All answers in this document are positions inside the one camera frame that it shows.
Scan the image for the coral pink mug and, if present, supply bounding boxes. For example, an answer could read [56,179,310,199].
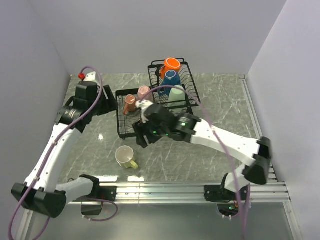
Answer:
[123,94,137,115]

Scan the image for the yellow mug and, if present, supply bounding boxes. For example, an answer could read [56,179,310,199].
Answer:
[115,145,138,170]

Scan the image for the light pink mug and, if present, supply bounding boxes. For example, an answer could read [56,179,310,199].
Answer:
[137,85,153,102]

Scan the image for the blue mug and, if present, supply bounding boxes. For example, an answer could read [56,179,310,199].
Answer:
[157,70,181,96]

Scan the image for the orange mug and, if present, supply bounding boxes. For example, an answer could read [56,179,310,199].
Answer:
[159,57,181,79]

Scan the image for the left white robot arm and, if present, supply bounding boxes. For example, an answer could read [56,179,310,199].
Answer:
[11,81,118,218]

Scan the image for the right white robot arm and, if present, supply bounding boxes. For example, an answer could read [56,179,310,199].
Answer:
[133,100,272,200]

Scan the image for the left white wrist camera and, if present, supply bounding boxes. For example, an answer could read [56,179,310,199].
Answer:
[78,71,100,86]

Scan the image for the black wire dish rack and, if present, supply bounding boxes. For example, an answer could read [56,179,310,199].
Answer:
[115,58,200,140]

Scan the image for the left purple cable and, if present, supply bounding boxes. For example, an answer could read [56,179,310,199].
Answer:
[7,65,119,240]

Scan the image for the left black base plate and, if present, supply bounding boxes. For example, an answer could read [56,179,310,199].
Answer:
[97,186,117,202]

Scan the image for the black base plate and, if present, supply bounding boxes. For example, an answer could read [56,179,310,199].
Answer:
[204,185,233,203]
[97,186,117,202]

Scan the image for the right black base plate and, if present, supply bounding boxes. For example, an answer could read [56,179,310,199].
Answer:
[204,185,233,203]

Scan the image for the aluminium mounting rail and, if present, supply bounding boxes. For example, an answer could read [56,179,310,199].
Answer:
[64,181,291,205]

